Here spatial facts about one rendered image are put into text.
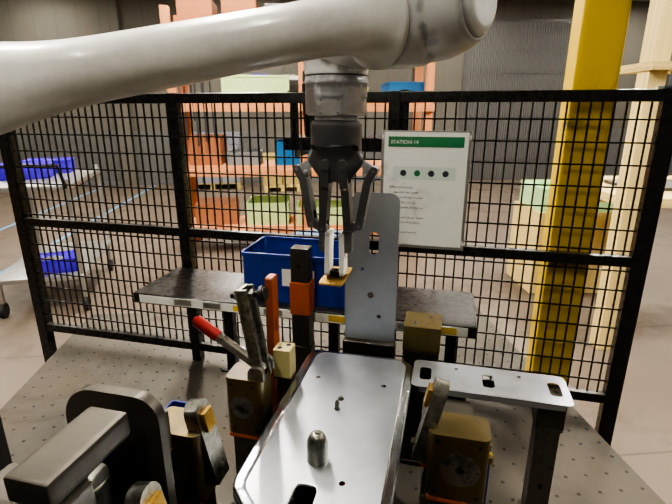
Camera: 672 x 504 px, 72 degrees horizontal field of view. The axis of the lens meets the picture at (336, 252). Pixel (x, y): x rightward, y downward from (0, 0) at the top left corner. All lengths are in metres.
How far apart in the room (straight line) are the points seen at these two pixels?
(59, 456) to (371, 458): 0.43
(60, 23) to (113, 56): 10.53
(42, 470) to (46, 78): 0.36
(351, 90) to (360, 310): 0.55
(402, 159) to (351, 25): 0.77
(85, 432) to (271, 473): 0.29
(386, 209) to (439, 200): 0.30
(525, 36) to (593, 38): 10.00
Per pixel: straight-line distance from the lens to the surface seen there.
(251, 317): 0.80
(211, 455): 0.74
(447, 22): 0.52
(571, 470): 1.31
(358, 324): 1.07
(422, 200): 1.24
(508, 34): 11.14
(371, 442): 0.79
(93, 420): 0.58
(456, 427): 0.77
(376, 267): 1.01
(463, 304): 1.23
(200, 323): 0.86
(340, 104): 0.66
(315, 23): 0.49
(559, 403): 0.96
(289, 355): 0.90
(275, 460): 0.77
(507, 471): 1.25
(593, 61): 1.30
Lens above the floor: 1.50
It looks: 17 degrees down
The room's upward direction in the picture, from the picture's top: straight up
